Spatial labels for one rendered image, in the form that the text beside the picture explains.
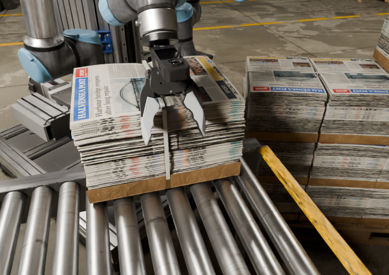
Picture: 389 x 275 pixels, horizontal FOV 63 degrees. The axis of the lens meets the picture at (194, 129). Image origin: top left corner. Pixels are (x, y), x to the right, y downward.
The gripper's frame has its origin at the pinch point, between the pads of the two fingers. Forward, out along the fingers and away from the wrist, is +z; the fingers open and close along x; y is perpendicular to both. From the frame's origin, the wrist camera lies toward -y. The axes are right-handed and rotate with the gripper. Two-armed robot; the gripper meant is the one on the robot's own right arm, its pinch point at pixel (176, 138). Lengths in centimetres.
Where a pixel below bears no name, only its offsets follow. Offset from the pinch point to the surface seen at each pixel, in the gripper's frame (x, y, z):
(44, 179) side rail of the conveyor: 30.8, 27.8, 7.7
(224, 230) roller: -8.4, 3.6, 21.7
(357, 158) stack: -82, 50, 25
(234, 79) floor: -112, 249, -27
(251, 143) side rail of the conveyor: -27.2, 27.6, 7.7
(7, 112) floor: 98, 240, -22
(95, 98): 14.3, 12.8, -10.3
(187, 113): -4.1, 5.7, -4.3
